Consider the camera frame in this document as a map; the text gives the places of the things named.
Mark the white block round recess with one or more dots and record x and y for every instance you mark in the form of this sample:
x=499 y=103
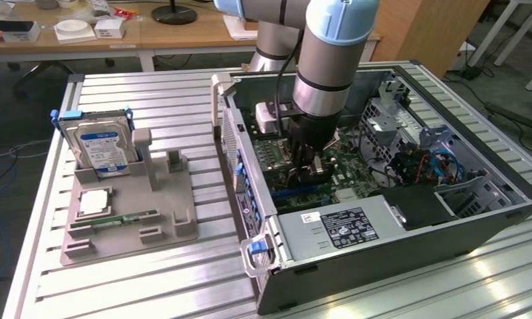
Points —
x=72 y=31

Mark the blue case latch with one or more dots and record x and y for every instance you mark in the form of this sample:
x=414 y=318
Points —
x=257 y=249

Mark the wooden cabinet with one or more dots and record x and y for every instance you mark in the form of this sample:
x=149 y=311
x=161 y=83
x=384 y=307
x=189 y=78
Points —
x=425 y=30

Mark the white box black top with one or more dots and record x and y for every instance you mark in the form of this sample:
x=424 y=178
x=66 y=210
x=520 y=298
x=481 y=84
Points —
x=19 y=31

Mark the wooden desk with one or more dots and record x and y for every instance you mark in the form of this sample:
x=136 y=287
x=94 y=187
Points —
x=158 y=36

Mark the open black PC case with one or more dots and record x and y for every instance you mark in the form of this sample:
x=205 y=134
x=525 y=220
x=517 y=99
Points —
x=381 y=259

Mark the grey parts rack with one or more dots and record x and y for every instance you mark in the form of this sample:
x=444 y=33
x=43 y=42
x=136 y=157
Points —
x=128 y=202

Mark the white paper stack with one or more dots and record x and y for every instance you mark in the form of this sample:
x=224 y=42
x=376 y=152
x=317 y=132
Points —
x=238 y=30

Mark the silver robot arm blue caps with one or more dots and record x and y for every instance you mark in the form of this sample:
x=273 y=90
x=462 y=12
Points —
x=328 y=56

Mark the blue expansion slot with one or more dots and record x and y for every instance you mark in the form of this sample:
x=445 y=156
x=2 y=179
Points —
x=288 y=192

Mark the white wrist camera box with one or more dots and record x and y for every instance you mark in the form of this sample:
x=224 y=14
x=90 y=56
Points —
x=268 y=119

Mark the white labelled box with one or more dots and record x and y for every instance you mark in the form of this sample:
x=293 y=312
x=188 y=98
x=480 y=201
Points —
x=109 y=30

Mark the silver CPU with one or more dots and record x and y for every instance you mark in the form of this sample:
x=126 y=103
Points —
x=93 y=202

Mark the black floor stand leg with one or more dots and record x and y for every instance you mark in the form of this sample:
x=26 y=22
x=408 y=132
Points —
x=519 y=116

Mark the perforated metal disk bay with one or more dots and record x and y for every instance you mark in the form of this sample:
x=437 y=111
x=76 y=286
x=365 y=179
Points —
x=382 y=129

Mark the black floor box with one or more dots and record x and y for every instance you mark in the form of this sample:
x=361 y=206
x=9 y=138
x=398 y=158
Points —
x=470 y=73

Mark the green motherboard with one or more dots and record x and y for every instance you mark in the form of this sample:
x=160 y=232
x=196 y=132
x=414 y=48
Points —
x=349 y=172

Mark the white table frame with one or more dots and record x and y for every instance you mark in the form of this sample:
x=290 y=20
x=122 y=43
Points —
x=509 y=33

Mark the green RAM stick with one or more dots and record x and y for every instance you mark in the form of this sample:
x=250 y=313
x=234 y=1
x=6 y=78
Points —
x=124 y=220

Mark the angled metal disk bracket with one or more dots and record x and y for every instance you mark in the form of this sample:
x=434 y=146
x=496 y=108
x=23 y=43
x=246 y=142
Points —
x=473 y=199

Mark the grey cup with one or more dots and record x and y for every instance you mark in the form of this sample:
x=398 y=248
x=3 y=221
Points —
x=46 y=4

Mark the grey power supply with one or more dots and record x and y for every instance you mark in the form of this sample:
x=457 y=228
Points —
x=301 y=246

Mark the hard disk blue carrier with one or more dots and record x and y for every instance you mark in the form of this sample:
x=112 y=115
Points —
x=94 y=146

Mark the red packet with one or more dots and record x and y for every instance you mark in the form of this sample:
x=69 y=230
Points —
x=125 y=15

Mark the silver chipset heatsink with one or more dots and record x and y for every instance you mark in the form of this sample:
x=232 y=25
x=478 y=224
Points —
x=348 y=195

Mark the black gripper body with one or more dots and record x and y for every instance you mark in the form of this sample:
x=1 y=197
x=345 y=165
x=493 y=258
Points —
x=314 y=133

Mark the black chair base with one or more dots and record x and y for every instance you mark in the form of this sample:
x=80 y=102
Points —
x=26 y=76

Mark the black round lamp base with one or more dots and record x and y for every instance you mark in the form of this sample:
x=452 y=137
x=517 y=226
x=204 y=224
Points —
x=174 y=15

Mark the metal socket cover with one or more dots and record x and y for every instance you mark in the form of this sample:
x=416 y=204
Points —
x=334 y=139

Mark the CPU socket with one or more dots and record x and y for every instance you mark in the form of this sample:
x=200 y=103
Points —
x=284 y=149

